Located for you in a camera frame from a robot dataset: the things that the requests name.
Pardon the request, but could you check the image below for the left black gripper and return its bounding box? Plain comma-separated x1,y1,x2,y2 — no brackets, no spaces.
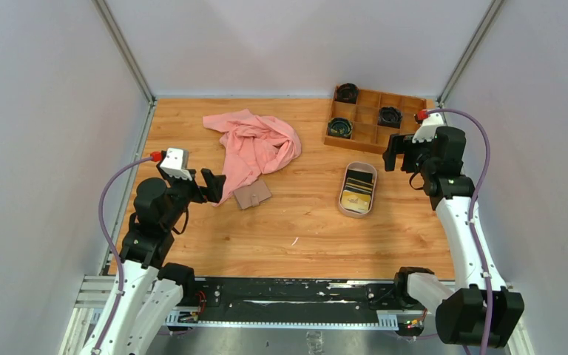
158,162,226,229

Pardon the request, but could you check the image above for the gold credit card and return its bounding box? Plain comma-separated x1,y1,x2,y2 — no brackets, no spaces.
340,190,371,214

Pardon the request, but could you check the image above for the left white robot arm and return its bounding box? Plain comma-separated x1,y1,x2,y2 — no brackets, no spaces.
81,169,226,354

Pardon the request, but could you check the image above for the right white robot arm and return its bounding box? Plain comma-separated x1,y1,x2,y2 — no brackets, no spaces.
382,126,525,348

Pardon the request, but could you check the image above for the black striped card in tray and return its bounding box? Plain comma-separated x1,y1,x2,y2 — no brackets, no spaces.
345,169,375,195

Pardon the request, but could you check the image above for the pink oval card tray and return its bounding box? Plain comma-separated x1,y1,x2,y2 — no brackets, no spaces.
337,161,377,218

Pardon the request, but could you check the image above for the black coil middle right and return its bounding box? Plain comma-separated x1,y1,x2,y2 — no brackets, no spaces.
377,106,403,129

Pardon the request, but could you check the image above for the black coil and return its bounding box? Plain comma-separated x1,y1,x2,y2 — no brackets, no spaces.
334,83,359,104
327,117,353,139
377,106,403,129

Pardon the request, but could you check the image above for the wooden compartment tray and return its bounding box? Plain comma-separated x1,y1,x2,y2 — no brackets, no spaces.
323,85,435,154

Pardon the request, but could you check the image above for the black coil bottom left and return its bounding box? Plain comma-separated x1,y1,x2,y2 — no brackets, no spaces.
327,117,353,139

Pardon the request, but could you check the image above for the pink cloth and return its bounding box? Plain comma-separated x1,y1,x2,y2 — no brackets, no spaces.
202,109,302,205

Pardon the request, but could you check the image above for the black coil top left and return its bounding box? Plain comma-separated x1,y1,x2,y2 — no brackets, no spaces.
334,83,359,104

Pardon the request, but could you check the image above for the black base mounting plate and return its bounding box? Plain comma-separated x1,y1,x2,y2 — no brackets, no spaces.
149,276,443,337

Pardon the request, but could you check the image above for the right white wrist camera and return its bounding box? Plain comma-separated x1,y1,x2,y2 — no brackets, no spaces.
412,110,445,143

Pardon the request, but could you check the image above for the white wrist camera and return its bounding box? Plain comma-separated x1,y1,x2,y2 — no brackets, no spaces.
412,110,445,143
160,148,192,180

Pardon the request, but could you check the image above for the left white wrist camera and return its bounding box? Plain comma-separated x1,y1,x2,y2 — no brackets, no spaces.
160,148,192,180

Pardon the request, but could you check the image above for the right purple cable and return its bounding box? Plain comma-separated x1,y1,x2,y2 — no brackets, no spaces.
416,108,493,355

